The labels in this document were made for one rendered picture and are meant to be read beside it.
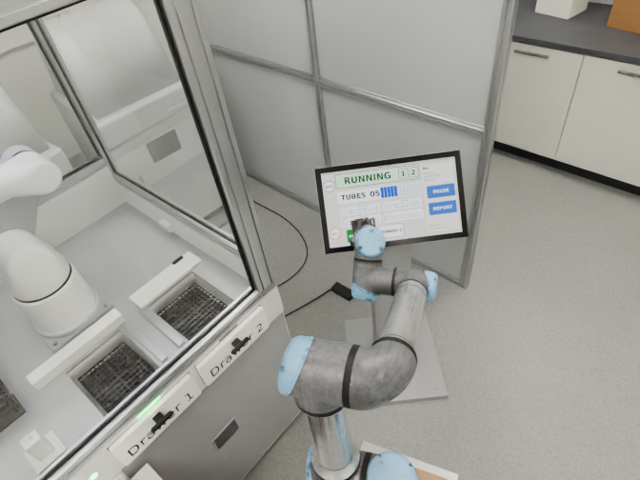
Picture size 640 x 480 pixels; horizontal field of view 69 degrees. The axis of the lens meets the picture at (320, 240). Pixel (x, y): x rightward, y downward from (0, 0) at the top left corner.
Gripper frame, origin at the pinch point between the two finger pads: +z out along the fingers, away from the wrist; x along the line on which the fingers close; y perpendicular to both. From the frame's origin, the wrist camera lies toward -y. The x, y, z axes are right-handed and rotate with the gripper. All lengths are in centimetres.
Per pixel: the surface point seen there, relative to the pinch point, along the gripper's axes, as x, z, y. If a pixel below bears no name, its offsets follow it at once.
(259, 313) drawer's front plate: 37.6, 2.5, -20.9
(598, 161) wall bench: -169, 160, 17
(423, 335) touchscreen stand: -31, 90, -63
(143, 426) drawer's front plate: 71, -24, -44
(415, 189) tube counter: -21.6, 14.8, 14.2
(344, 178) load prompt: 3.0, 14.8, 21.1
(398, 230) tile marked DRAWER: -14.0, 14.8, 0.5
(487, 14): -56, 25, 74
